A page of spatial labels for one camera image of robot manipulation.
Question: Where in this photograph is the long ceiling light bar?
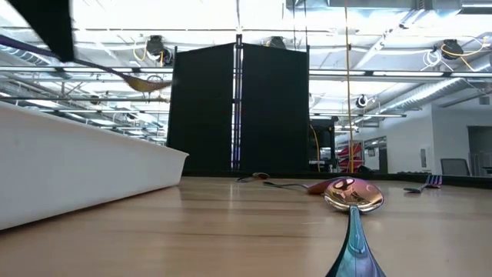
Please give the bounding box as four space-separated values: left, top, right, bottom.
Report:
0 65 174 75
309 69 492 78

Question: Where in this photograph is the white cutlery tray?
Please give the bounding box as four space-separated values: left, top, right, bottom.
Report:
0 102 189 231

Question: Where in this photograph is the black folding partition screen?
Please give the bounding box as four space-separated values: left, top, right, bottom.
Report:
165 34 311 175

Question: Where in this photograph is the black machine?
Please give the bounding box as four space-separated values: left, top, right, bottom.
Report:
309 117 339 173

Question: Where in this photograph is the red rack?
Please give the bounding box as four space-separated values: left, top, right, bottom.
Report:
337 141 365 173

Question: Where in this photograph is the iridescent fork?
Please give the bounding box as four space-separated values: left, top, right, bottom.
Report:
403 174 444 194

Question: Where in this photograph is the grey office chair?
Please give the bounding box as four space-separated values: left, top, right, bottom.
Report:
440 157 472 177

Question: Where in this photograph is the silver ventilation duct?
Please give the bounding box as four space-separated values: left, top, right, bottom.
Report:
378 52 492 115
0 36 74 80

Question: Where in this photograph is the yellow cable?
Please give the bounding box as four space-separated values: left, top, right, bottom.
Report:
343 0 355 174
310 123 321 173

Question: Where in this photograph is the black aluminium table frame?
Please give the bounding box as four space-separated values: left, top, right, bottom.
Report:
182 169 492 189

